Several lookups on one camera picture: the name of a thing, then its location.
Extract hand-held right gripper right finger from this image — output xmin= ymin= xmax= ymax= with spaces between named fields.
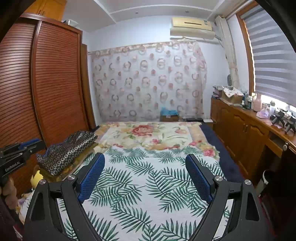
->
xmin=185 ymin=153 xmax=266 ymax=241

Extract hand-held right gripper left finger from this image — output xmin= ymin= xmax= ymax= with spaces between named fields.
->
xmin=22 ymin=152 xmax=105 ymax=241

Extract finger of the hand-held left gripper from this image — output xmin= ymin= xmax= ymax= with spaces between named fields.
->
xmin=0 ymin=138 xmax=44 ymax=154
xmin=22 ymin=141 xmax=47 ymax=161

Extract dark circle-print pajama top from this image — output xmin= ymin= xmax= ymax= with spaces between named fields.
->
xmin=36 ymin=130 xmax=99 ymax=176

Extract person's left hand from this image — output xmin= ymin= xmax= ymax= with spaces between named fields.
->
xmin=0 ymin=178 xmax=18 ymax=210

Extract yellow plush toy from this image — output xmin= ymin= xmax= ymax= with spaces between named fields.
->
xmin=30 ymin=168 xmax=47 ymax=188

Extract palm leaf print sheet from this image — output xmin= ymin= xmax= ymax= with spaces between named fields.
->
xmin=57 ymin=145 xmax=234 ymax=241

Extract wooden louvered wardrobe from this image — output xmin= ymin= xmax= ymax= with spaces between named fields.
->
xmin=0 ymin=13 xmax=96 ymax=193

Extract wooden sideboard cabinet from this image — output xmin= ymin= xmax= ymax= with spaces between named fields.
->
xmin=210 ymin=97 xmax=296 ymax=186

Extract white trash bin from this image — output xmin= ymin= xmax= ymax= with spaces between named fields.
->
xmin=255 ymin=170 xmax=275 ymax=197

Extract small cardboard box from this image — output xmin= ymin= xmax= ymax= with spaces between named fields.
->
xmin=160 ymin=113 xmax=179 ymax=122

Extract floral blanket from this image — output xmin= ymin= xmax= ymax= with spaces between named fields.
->
xmin=94 ymin=122 xmax=220 ymax=160

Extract open cardboard box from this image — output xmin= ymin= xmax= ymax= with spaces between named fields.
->
xmin=221 ymin=86 xmax=244 ymax=105

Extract pile of folded cloths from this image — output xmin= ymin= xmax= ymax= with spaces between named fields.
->
xmin=212 ymin=85 xmax=223 ymax=99

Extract teal bottles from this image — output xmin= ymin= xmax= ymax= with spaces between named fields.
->
xmin=243 ymin=91 xmax=253 ymax=108

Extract pink bottle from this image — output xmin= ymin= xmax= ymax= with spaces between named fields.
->
xmin=254 ymin=93 xmax=262 ymax=112

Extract spare black hand-held grippers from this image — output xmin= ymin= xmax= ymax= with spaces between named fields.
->
xmin=270 ymin=108 xmax=296 ymax=135

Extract floral sheer curtain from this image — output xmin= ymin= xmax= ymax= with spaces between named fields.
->
xmin=87 ymin=40 xmax=207 ymax=123

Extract tied beige curtain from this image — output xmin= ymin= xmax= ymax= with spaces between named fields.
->
xmin=215 ymin=15 xmax=241 ymax=90

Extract wooden overhead cabinet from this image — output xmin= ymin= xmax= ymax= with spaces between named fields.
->
xmin=23 ymin=0 xmax=67 ymax=21

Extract striped window blind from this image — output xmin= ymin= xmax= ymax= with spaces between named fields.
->
xmin=240 ymin=3 xmax=296 ymax=107

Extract beige wall air conditioner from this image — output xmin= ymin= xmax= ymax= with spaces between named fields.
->
xmin=169 ymin=17 xmax=215 ymax=40

